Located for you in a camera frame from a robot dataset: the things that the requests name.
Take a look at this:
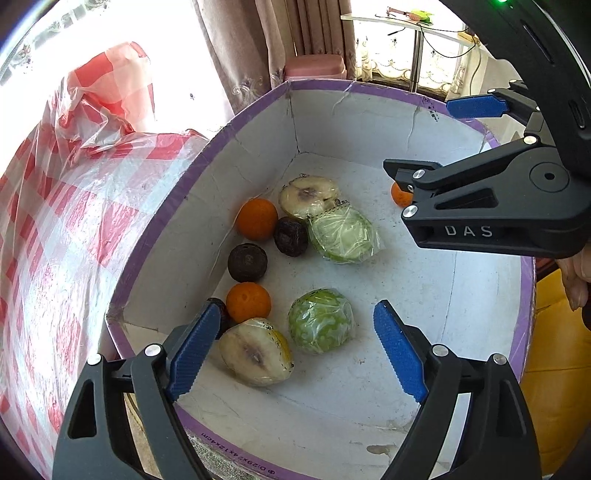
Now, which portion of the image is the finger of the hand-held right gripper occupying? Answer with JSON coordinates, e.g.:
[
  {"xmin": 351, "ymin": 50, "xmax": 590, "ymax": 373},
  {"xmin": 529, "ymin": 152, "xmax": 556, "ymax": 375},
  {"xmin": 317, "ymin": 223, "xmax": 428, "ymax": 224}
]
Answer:
[
  {"xmin": 446, "ymin": 80, "xmax": 546, "ymax": 145},
  {"xmin": 383, "ymin": 137, "xmax": 562, "ymax": 195}
]

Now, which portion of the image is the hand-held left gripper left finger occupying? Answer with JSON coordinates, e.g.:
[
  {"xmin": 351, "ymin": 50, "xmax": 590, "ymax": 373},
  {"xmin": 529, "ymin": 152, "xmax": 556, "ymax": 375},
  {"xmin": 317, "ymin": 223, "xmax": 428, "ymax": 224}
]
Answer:
[{"xmin": 52, "ymin": 302, "xmax": 222, "ymax": 480}]

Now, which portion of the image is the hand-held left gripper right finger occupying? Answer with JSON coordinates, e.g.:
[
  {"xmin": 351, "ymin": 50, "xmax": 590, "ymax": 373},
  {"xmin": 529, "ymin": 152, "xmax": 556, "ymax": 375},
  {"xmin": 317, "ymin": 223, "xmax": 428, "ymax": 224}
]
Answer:
[{"xmin": 373, "ymin": 300, "xmax": 542, "ymax": 480}]

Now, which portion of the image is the small dark passion fruit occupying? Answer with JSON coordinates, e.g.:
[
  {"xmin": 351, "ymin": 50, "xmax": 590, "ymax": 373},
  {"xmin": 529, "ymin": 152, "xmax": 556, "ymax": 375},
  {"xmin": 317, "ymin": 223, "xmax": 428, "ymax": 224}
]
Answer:
[{"xmin": 205, "ymin": 298, "xmax": 232, "ymax": 335}]

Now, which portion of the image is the large pale fruit half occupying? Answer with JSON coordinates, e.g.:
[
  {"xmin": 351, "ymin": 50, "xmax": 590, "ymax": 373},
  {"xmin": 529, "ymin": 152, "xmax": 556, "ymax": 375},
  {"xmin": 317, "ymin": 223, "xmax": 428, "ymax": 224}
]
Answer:
[{"xmin": 218, "ymin": 318, "xmax": 295, "ymax": 387}]

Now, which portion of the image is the purple rimmed cardboard box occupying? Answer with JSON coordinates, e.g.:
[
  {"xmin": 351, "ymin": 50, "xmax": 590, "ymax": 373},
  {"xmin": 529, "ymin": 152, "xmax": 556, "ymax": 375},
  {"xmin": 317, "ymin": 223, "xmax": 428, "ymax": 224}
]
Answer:
[{"xmin": 105, "ymin": 78, "xmax": 537, "ymax": 480}]

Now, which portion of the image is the small orange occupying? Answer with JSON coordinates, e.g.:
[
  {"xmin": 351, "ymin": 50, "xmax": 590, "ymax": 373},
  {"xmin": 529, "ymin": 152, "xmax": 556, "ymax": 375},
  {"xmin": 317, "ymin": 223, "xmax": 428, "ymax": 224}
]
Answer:
[
  {"xmin": 225, "ymin": 282, "xmax": 272, "ymax": 325},
  {"xmin": 390, "ymin": 181, "xmax": 415, "ymax": 208}
]

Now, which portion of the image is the round green fruit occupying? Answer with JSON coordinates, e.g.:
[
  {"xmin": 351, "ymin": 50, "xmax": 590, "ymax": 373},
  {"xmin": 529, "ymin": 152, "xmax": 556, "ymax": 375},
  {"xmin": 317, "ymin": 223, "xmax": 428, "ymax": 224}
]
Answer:
[{"xmin": 287, "ymin": 288, "xmax": 355, "ymax": 355}]

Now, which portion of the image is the round dark passion fruit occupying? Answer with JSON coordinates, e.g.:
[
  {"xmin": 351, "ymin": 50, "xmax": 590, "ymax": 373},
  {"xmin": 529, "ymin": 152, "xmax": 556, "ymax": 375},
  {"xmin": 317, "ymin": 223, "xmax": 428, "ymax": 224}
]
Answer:
[{"xmin": 227, "ymin": 243, "xmax": 269, "ymax": 283}]

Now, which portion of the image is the green fruit half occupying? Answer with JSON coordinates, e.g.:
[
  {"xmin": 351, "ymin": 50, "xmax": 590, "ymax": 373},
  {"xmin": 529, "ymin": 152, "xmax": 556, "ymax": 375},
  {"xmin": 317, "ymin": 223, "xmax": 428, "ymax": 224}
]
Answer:
[{"xmin": 307, "ymin": 203, "xmax": 384, "ymax": 265}]

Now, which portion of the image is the large orange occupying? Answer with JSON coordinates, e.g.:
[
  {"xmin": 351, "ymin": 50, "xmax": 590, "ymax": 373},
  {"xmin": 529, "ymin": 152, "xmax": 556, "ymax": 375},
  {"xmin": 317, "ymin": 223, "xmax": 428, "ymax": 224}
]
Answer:
[{"xmin": 235, "ymin": 198, "xmax": 279, "ymax": 241}]

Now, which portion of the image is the wrinkled dark passion fruit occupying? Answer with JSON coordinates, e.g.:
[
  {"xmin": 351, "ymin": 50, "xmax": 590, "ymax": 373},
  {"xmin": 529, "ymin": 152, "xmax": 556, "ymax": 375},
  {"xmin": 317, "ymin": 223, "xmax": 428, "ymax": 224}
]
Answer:
[{"xmin": 273, "ymin": 217, "xmax": 309, "ymax": 257}]

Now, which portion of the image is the small pale fruit half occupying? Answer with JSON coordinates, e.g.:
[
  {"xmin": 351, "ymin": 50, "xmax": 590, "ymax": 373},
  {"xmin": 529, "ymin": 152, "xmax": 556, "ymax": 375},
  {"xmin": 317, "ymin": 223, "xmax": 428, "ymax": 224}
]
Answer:
[{"xmin": 278, "ymin": 175, "xmax": 342, "ymax": 220}]

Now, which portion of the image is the person's right hand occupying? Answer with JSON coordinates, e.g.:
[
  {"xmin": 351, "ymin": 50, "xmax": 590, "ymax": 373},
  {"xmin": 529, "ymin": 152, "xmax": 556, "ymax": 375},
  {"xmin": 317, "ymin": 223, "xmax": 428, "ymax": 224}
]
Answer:
[{"xmin": 555, "ymin": 244, "xmax": 591, "ymax": 311}]

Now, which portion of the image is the white scalloped lace curtain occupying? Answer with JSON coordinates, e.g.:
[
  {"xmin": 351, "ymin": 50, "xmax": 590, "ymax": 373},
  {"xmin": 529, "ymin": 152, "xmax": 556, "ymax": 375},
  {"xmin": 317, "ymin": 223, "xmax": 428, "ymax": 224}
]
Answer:
[{"xmin": 355, "ymin": 23, "xmax": 467, "ymax": 90}]

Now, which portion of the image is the glass side table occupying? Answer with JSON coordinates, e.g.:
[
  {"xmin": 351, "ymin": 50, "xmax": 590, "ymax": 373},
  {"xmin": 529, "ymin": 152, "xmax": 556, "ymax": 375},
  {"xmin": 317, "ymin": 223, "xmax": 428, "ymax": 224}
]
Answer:
[{"xmin": 341, "ymin": 9, "xmax": 481, "ymax": 93}]

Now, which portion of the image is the yellow bag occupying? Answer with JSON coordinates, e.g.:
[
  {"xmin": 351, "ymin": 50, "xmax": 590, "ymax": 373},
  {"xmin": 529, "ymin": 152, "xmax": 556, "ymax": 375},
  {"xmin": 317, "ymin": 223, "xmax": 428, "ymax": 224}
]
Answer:
[{"xmin": 522, "ymin": 272, "xmax": 591, "ymax": 398}]

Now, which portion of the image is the pink stool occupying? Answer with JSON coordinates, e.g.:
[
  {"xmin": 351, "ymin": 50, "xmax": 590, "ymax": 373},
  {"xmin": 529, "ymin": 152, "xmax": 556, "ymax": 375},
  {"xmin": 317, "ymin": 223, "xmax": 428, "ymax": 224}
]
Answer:
[{"xmin": 283, "ymin": 54, "xmax": 348, "ymax": 88}]

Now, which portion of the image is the red checkered plastic tablecloth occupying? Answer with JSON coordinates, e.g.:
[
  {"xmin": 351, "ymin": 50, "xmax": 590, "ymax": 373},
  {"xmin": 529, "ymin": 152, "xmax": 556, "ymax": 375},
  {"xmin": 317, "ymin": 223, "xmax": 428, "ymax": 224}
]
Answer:
[{"xmin": 0, "ymin": 41, "xmax": 208, "ymax": 480}]

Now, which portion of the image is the pinkish brown curtain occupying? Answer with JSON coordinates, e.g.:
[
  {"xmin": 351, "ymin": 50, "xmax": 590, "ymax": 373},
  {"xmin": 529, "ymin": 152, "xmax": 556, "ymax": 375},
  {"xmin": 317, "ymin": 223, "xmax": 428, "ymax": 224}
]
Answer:
[{"xmin": 191, "ymin": 0, "xmax": 356, "ymax": 121}]

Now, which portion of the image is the floral lace curtain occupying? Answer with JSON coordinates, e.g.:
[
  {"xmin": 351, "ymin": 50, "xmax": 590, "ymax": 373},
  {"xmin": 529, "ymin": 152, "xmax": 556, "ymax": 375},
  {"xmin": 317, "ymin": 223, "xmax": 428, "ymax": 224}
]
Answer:
[{"xmin": 0, "ymin": 0, "xmax": 121, "ymax": 65}]

